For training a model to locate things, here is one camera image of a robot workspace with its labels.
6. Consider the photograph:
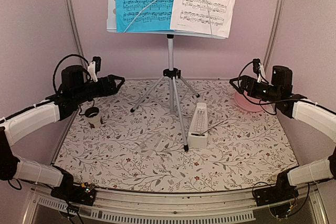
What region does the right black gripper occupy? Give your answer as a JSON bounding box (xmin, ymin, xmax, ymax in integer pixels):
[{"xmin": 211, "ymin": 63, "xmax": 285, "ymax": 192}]
[{"xmin": 230, "ymin": 75, "xmax": 281, "ymax": 103}]

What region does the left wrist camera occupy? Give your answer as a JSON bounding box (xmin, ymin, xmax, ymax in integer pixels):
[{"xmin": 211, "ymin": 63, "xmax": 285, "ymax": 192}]
[{"xmin": 87, "ymin": 56, "xmax": 101, "ymax": 82}]

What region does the clear metronome cover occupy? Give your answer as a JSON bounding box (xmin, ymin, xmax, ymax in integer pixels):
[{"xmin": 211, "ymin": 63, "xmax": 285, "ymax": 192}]
[{"xmin": 133, "ymin": 133, "xmax": 162, "ymax": 157}]

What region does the white metronome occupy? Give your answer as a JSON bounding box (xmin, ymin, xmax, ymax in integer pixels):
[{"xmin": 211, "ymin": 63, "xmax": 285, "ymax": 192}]
[{"xmin": 187, "ymin": 102, "xmax": 230, "ymax": 148}]

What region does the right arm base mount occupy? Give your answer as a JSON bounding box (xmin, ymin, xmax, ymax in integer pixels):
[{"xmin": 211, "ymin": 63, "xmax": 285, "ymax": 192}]
[{"xmin": 252, "ymin": 184, "xmax": 299, "ymax": 206}]

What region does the pink plate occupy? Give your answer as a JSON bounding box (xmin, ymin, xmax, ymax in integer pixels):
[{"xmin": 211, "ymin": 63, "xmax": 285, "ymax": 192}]
[{"xmin": 234, "ymin": 91, "xmax": 263, "ymax": 112}]

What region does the white sheet music page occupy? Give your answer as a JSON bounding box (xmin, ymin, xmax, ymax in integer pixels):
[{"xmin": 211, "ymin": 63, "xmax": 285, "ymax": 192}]
[{"xmin": 170, "ymin": 0, "xmax": 235, "ymax": 38}]

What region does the blue sheet music page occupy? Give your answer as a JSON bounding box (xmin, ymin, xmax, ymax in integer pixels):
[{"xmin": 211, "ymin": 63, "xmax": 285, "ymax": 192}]
[{"xmin": 115, "ymin": 0, "xmax": 174, "ymax": 33}]

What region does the light blue music stand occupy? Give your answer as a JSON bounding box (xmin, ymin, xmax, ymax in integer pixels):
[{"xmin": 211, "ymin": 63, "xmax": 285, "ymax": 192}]
[{"xmin": 106, "ymin": 0, "xmax": 242, "ymax": 153}]

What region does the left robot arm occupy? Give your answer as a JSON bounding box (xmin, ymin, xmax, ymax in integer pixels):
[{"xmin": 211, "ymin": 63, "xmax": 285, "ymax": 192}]
[{"xmin": 1, "ymin": 61, "xmax": 125, "ymax": 200}]

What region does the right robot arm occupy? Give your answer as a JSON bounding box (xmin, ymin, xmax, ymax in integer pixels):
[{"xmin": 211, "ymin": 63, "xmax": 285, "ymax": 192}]
[{"xmin": 229, "ymin": 66, "xmax": 335, "ymax": 201}]

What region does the paper coffee cup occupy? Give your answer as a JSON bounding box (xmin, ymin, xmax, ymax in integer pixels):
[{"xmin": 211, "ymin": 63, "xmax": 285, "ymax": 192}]
[{"xmin": 84, "ymin": 106, "xmax": 103, "ymax": 129}]

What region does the front aluminium rail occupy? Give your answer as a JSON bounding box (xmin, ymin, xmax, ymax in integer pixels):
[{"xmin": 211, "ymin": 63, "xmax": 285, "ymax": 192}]
[{"xmin": 23, "ymin": 183, "xmax": 330, "ymax": 223}]

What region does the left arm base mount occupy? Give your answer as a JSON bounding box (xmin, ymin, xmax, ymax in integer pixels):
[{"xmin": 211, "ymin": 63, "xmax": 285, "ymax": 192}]
[{"xmin": 50, "ymin": 179, "xmax": 97, "ymax": 206}]

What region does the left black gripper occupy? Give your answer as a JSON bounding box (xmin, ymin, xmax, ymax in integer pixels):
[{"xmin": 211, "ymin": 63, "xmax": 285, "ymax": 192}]
[{"xmin": 73, "ymin": 74, "xmax": 125, "ymax": 104}]

